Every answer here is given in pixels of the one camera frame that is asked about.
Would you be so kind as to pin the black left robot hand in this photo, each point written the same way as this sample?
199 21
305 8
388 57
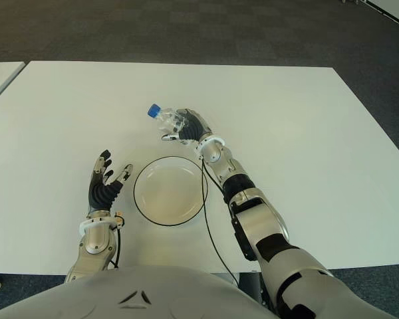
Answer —
101 192

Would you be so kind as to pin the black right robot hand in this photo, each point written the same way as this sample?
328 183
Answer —
193 128

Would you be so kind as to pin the clear blue-capped water bottle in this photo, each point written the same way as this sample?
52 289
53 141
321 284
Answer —
164 118

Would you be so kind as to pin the white black-rimmed plate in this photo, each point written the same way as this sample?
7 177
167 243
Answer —
169 192

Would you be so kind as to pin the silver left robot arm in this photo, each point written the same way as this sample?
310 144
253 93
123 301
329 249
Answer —
94 242

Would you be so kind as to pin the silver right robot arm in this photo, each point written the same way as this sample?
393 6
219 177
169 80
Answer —
259 226

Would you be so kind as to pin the grey robot torso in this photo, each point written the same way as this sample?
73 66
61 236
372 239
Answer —
136 292

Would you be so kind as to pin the dark grey table leg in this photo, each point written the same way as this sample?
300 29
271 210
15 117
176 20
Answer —
249 282

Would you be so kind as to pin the white board panel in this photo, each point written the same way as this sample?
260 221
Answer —
395 11

